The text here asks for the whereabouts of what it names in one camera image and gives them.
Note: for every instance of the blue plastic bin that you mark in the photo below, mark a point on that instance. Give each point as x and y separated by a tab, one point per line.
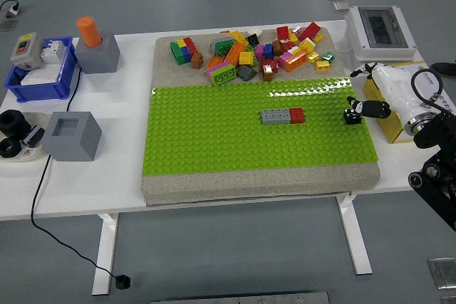
39	92

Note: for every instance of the yellow square toy brick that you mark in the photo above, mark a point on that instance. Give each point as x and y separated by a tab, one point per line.
246	58

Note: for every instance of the orange yellow large brick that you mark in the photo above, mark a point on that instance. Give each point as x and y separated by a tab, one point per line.
295	61

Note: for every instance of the red long toy brick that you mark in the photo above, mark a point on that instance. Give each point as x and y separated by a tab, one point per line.
310	31

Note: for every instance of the orange long toy brick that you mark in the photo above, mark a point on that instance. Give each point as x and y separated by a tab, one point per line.
234	53

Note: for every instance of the yellow long toy brick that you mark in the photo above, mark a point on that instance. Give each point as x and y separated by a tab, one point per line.
238	37

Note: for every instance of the large black nut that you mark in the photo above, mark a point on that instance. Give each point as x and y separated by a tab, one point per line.
14	122

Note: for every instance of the red square toy brick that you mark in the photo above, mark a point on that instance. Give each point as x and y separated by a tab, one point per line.
297	116

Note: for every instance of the white electrical enclosure box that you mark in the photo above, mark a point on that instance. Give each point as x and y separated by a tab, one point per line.
370	51

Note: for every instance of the dark green toy brick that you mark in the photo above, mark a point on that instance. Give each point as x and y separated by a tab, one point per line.
224	47

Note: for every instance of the yellow white toy brick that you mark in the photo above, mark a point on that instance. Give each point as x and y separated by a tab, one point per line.
307	45

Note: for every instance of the shiny yellow toy brick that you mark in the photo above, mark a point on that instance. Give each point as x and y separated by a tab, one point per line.
313	57

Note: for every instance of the brown small toy brick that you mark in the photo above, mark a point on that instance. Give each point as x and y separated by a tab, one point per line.
197	61

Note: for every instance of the green studded baseplate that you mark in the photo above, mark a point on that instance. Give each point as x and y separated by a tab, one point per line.
213	129

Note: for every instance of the white circuit breaker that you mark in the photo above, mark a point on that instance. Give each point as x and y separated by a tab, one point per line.
53	51

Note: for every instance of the pink lime toy brick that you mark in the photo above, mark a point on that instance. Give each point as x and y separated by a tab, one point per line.
222	75

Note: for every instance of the green small toy brick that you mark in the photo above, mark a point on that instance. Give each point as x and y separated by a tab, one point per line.
328	56

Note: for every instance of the brown tall toy brick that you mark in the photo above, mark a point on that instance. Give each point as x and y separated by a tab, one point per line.
278	47

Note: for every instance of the grey block with square recess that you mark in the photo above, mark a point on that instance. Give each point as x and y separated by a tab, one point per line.
75	147

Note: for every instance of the white table leg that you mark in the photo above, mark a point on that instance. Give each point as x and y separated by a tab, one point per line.
354	236
105	247

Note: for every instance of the yellow white cardboard box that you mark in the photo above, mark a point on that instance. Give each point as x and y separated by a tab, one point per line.
392	129

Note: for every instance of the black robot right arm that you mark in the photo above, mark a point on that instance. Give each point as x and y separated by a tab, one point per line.
434	133

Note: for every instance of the red brown toy brick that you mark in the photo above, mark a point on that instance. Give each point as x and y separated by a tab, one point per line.
270	65

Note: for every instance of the grey floor socket plate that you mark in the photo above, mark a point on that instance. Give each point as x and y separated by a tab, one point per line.
8	24

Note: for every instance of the yellow small toy brick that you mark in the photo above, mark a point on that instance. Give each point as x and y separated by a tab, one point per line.
323	65

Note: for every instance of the green yellow blue red brick stack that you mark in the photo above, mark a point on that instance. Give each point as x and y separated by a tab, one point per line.
181	51

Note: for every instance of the dark grey sloped brick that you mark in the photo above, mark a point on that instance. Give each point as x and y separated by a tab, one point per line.
246	72

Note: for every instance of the white flat box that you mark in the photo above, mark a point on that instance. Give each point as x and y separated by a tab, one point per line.
41	76

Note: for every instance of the small brown black part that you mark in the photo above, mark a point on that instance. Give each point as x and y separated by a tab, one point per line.
33	136

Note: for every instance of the black small toy brick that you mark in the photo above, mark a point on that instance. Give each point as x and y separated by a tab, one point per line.
352	119

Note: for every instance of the grey push-button switch box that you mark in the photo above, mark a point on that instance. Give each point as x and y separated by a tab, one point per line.
25	51

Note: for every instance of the grey block with round hole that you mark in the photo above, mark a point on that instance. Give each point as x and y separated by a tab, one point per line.
99	60

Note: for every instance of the grey metal base plate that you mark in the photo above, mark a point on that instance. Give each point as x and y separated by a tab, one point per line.
242	298

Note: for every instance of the large silver floor plate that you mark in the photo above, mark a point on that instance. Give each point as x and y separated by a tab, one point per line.
443	272

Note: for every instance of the black shoe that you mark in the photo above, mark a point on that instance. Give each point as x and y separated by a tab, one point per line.
445	69

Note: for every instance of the grey long toy brick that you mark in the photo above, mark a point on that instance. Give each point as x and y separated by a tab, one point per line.
276	117

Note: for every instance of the white plate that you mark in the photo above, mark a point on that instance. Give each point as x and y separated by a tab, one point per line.
35	154

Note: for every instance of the magenta toy brick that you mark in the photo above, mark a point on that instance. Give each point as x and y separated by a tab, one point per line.
284	59

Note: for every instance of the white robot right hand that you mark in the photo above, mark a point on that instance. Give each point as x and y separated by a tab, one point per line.
395	87

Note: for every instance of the orange cylinder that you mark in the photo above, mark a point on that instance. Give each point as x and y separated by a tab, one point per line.
89	33

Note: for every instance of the small black nut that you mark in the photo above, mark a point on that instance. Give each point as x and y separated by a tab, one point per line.
5	149

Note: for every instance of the blue toy brick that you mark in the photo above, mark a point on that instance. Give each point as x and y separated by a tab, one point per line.
268	51

